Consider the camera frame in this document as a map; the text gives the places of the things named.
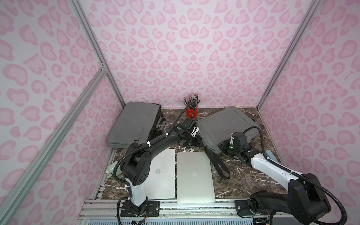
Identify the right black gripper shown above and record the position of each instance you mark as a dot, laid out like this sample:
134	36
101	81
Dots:
215	151

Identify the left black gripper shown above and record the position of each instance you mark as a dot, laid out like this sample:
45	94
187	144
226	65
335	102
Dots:
190	140

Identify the grey laptop bag with strap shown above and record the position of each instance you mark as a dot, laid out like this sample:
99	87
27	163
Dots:
216	129

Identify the silver apple laptop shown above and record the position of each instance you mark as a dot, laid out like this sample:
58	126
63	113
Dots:
160	183
194	178

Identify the grey laptop sleeve top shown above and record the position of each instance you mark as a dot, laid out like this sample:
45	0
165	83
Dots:
138	123

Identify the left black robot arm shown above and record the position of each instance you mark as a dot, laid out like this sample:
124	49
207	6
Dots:
134	167

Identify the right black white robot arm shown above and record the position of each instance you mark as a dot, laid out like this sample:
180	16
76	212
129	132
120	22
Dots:
306	199

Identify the red pencil cup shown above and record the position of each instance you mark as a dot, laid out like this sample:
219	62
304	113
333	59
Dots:
191	113

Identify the blue green stapler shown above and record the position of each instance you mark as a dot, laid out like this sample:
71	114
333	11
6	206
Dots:
271	156

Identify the bundle of pencils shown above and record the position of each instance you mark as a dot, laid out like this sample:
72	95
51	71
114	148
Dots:
192	100

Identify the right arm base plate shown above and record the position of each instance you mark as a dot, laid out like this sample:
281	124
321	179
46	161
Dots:
247	208

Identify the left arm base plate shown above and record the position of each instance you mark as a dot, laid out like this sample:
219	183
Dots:
148	208

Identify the aluminium front rail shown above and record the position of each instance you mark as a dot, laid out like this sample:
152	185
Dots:
221	212

